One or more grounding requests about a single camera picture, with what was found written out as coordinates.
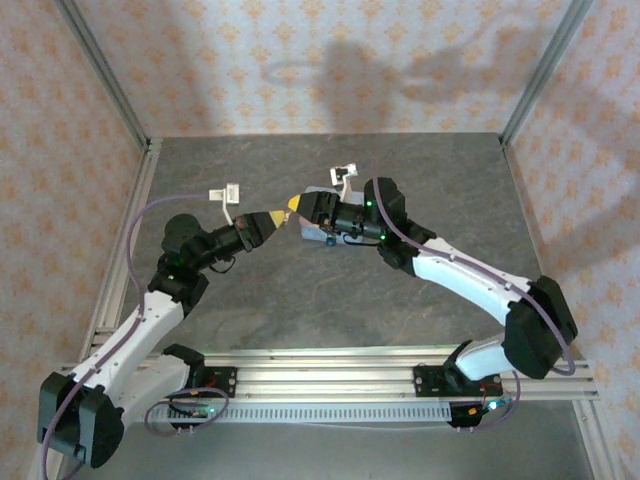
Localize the cartoon print tin box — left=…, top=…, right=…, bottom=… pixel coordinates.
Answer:
left=298, top=185, right=367, bottom=247

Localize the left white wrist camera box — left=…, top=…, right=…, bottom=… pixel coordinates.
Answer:
left=208, top=182, right=241, bottom=225

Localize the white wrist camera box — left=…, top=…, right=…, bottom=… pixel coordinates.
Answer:
left=328, top=162, right=359, bottom=202
left=208, top=182, right=241, bottom=225

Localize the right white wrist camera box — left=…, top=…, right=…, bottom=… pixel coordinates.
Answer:
left=328, top=162, right=359, bottom=202

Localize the aluminium table side rail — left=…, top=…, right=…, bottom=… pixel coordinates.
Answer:
left=77, top=138, right=165, bottom=362
left=499, top=139, right=570, bottom=359

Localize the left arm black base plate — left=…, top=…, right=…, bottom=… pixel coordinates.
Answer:
left=169, top=367, right=238, bottom=400

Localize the aluminium mounting rail beam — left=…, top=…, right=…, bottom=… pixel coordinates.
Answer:
left=59, top=344, right=599, bottom=402

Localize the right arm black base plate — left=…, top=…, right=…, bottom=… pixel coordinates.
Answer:
left=413, top=363, right=503, bottom=399

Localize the black controller bracket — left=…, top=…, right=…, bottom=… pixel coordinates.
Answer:
left=446, top=399, right=501, bottom=434
left=167, top=399, right=214, bottom=435

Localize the white slotted cable duct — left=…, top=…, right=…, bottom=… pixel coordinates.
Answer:
left=122, top=402, right=454, bottom=425

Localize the aluminium frame post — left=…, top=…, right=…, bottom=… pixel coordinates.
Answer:
left=53, top=0, right=152, bottom=151
left=498, top=0, right=597, bottom=146

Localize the aluminium frame leg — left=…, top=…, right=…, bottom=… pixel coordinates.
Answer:
left=572, top=399, right=619, bottom=480

